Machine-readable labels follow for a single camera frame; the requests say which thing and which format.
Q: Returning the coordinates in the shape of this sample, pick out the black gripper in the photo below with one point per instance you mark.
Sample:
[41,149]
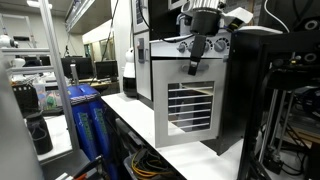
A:
[205,21]

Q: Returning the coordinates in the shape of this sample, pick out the grey stove knob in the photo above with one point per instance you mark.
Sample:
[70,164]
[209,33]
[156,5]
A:
[190,47]
[208,45]
[220,45]
[181,47]

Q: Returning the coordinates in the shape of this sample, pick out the grey water dispenser panel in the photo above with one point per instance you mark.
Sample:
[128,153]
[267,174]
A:
[141,50]

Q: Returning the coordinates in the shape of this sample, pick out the white toy microwave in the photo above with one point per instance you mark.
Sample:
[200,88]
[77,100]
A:
[175,4]

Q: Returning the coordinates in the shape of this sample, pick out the white freezer door dark window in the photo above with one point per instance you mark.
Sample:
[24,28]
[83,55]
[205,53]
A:
[146,20]

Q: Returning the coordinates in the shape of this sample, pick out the white and black cylindrical device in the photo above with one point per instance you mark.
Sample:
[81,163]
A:
[129,66]

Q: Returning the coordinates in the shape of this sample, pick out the black computer monitor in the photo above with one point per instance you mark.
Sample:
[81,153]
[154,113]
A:
[76,68]
[106,70]

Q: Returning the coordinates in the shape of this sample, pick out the blue box green lettering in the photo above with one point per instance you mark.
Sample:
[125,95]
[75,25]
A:
[85,130]
[101,126]

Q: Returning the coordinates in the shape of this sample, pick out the overhead shelf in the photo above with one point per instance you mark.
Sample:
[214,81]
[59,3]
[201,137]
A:
[86,13]

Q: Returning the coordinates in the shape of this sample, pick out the clear container green items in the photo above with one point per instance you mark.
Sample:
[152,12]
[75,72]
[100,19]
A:
[50,100]

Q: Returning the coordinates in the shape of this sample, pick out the black orange-tipped tool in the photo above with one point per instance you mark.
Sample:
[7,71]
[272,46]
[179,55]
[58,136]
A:
[90,166]

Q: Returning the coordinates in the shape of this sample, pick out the ceiling light panel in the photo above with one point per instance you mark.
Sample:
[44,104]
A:
[38,3]

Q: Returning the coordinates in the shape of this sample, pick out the black fabric pouch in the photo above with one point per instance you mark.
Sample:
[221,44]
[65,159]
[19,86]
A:
[40,136]

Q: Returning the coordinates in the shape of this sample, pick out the black crate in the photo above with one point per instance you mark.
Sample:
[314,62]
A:
[25,100]

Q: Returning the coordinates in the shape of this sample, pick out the white round device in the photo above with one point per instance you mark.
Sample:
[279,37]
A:
[6,40]

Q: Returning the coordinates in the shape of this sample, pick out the black metal frame rack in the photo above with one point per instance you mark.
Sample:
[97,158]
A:
[253,100]

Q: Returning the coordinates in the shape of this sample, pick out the grey aluminium post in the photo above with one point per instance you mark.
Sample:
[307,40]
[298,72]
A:
[56,66]

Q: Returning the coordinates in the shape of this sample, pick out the horizontal aluminium rail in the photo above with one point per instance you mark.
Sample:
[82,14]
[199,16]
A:
[30,69]
[26,51]

